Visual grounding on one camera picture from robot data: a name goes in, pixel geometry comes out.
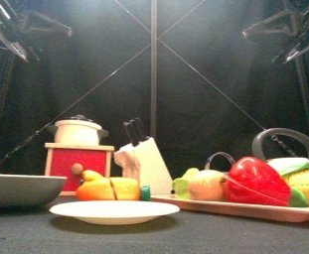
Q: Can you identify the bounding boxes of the beige toy onion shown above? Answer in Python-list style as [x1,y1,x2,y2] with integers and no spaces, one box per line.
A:
[187,169,230,202]

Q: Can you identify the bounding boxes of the yellow orange toy pepper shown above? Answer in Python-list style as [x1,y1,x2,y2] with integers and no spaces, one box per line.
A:
[75,169,142,202]

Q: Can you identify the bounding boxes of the white toy cooking pot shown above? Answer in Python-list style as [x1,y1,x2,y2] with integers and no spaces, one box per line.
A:
[47,118,109,147]

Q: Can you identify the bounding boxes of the black pot lid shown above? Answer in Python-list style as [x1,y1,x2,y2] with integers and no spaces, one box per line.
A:
[65,114,95,123]

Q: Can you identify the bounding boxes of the pink tray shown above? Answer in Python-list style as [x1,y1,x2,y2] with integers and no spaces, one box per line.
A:
[150,193,309,223]

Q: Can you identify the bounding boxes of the small green toy piece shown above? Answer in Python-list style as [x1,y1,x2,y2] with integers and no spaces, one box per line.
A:
[139,185,152,202]

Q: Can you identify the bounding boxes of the white toy knife block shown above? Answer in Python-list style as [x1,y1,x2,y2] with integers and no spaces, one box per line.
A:
[112,136,175,196]

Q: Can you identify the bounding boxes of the thin diagonal brace wire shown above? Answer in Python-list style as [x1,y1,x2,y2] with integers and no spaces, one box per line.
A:
[111,0,297,157]
[0,0,209,174]

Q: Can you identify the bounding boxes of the white plate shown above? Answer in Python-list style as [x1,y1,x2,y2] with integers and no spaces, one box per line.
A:
[48,199,182,226]

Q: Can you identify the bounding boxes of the red toy bell pepper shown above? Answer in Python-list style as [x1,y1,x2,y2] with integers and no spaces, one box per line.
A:
[225,156,293,208]

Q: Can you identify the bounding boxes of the dark side frame pole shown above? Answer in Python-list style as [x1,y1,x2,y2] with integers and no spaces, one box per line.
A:
[293,56,309,147]

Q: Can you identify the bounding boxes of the black-handled toy knife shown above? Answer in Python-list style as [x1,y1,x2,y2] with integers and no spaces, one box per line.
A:
[131,116,151,142]
[121,120,140,148]

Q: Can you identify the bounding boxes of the grey bowl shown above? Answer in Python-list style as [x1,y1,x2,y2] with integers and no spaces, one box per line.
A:
[0,173,69,209]

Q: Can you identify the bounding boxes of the vertical metal frame pole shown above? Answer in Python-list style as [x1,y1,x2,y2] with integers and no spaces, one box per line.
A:
[150,0,159,140]

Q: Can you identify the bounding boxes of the green toy lettuce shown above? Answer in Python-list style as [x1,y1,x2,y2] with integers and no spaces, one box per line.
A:
[171,167,202,200]

